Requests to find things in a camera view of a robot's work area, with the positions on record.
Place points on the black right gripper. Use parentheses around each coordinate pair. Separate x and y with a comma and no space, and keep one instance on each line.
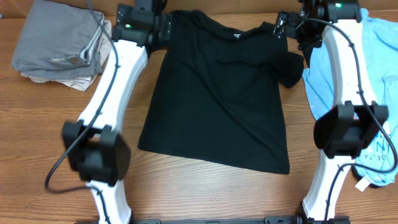
(288,17)

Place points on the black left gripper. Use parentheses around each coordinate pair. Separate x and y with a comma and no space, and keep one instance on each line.
(165,24)

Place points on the black t-shirt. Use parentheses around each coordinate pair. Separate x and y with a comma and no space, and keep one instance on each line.
(217,96)

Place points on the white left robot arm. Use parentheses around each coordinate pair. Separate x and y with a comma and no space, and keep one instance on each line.
(95,148)

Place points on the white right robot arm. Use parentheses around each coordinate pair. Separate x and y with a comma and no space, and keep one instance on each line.
(355,117)

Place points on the beige folded garment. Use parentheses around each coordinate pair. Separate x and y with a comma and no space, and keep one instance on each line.
(81,77)

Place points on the grey folded trousers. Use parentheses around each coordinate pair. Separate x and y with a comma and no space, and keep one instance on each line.
(59,41)

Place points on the light blue t-shirt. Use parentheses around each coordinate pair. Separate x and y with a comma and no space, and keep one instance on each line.
(380,51)

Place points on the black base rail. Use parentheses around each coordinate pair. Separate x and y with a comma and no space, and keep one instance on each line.
(242,220)

